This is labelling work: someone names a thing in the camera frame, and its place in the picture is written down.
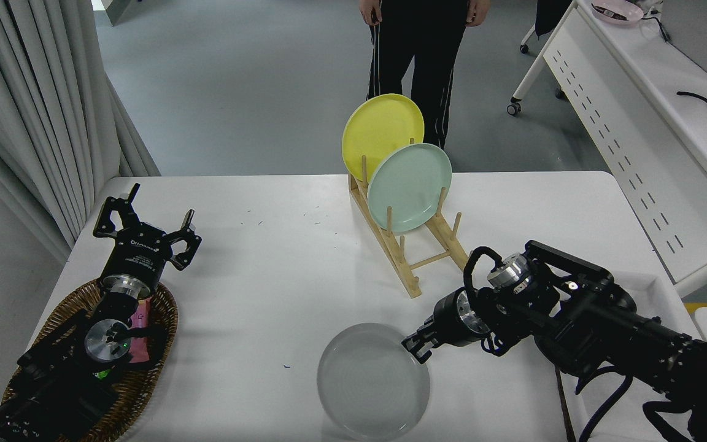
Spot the black cable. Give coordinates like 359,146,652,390
677,91,707,115

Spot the pale grey curtain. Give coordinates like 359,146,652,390
0,0,161,265

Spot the yellow plate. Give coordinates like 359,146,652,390
341,93,425,183

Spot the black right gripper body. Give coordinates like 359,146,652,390
430,289,483,347

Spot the brown wicker basket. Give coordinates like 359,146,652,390
2,277,179,442

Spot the person's right hand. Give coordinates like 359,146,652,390
358,0,385,26

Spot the white tray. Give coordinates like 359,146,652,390
553,270,701,442

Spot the pink bowl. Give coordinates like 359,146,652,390
592,0,644,25

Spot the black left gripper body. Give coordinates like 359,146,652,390
103,227,174,289

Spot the grey plate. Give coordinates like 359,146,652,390
317,323,431,441

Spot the pink snack packet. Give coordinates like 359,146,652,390
128,298,153,364

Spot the wooden plate rack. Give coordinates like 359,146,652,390
349,138,471,299

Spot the white desk with perforated panel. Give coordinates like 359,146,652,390
507,0,707,298

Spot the person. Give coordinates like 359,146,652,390
358,0,490,150

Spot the pale green plate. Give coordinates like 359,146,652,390
367,143,453,234

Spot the grey laptop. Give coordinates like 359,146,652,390
660,0,707,83

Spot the black garment on chair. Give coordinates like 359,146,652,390
536,0,573,37

